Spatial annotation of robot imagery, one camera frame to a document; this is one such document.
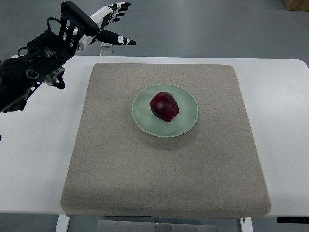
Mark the black table control panel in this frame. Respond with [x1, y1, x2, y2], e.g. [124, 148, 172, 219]
[277, 217, 309, 224]

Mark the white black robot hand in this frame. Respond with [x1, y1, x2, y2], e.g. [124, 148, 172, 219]
[74, 1, 137, 53]

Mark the pale green plate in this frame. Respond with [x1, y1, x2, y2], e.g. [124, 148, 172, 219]
[132, 84, 198, 138]

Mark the cardboard box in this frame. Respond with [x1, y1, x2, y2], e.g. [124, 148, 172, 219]
[284, 0, 309, 12]

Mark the clear plastic table clamp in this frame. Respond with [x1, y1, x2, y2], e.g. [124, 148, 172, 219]
[100, 42, 113, 56]

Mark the metal base plate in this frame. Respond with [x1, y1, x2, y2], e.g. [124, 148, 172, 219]
[97, 220, 218, 232]

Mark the dark red apple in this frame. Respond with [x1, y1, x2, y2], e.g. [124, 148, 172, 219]
[150, 91, 179, 122]

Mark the beige fabric cushion mat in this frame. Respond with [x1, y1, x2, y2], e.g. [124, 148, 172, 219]
[60, 63, 271, 218]

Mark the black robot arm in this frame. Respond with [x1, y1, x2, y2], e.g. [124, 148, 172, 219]
[0, 1, 99, 112]

